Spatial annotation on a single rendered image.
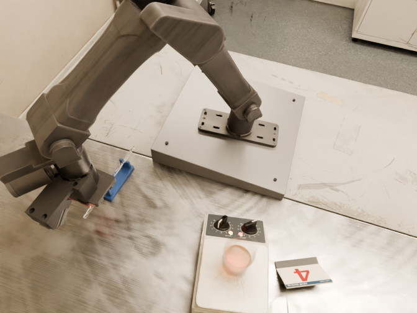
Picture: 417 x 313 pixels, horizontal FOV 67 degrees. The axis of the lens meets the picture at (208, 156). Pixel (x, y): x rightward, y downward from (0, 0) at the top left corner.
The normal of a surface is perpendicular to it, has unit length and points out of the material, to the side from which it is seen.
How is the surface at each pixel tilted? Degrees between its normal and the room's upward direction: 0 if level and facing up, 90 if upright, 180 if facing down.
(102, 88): 92
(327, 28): 0
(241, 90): 84
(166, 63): 0
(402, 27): 90
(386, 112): 0
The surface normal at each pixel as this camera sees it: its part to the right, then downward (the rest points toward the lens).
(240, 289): 0.04, -0.57
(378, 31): -0.31, 0.77
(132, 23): -0.47, -0.15
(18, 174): 0.52, 0.75
